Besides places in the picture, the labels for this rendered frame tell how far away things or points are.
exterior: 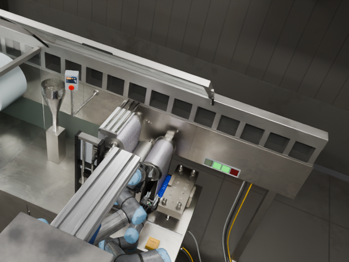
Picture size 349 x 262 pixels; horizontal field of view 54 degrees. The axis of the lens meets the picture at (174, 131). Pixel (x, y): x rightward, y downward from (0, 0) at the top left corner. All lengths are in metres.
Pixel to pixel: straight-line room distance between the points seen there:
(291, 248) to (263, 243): 0.28
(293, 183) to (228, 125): 0.55
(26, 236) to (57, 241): 0.07
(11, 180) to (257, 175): 1.60
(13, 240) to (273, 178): 1.75
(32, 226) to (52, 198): 1.49
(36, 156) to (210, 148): 1.23
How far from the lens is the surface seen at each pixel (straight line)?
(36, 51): 2.41
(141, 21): 4.24
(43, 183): 2.45
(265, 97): 4.14
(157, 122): 2.25
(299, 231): 3.86
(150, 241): 2.17
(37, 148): 2.69
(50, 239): 0.86
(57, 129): 2.39
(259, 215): 2.81
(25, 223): 0.89
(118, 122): 2.08
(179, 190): 2.30
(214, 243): 3.40
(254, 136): 2.21
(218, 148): 2.23
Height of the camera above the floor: 2.75
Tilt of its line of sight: 39 degrees down
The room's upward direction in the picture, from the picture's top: 14 degrees clockwise
